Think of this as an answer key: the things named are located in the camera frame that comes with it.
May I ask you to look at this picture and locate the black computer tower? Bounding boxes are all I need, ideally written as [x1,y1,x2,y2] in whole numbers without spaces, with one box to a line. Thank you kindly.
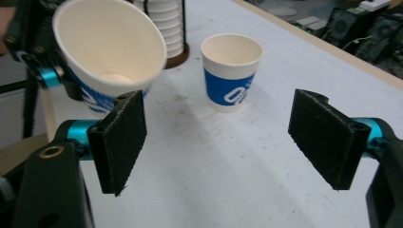
[355,12,403,78]
[326,8,366,43]

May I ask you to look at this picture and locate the stack of paper cups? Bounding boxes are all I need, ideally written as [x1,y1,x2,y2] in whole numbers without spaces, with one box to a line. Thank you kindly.
[132,0,185,60]

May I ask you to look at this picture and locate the small white box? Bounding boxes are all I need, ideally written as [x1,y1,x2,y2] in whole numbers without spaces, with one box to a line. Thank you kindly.
[357,0,393,12]

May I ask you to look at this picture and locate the blue banded paper cup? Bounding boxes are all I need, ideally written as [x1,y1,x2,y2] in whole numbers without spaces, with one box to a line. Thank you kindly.
[200,32,264,114]
[51,0,168,120]

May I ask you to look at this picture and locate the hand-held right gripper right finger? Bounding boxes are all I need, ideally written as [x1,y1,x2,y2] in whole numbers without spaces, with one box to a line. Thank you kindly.
[287,88,390,191]

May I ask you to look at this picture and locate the small silver box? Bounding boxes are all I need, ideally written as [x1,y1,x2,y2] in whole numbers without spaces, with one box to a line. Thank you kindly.
[305,19,329,33]
[296,15,319,29]

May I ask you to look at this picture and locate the white table mat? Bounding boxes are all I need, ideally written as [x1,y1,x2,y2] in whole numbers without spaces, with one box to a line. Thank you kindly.
[41,0,403,228]

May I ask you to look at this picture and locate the brown cup holder black rods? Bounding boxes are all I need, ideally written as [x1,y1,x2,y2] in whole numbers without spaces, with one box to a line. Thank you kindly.
[143,0,191,70]

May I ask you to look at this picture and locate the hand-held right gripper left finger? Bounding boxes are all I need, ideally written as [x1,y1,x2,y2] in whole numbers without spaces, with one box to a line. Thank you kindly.
[55,89,148,198]

